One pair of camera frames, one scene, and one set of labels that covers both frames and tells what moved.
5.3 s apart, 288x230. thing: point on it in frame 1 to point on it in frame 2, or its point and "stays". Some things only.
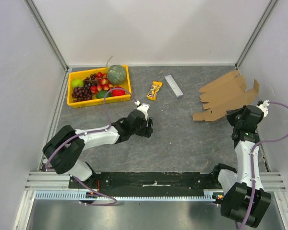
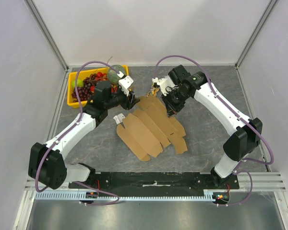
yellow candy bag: x=153 y=89 stays
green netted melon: x=116 y=74 stays
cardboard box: x=224 y=95 to x=148 y=128
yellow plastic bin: x=81 y=74 stays
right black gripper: x=236 y=116 to x=169 y=105
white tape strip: x=155 y=184 stays
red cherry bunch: x=102 y=83 stays
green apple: x=77 y=83 stays
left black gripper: x=149 y=130 to x=128 y=104
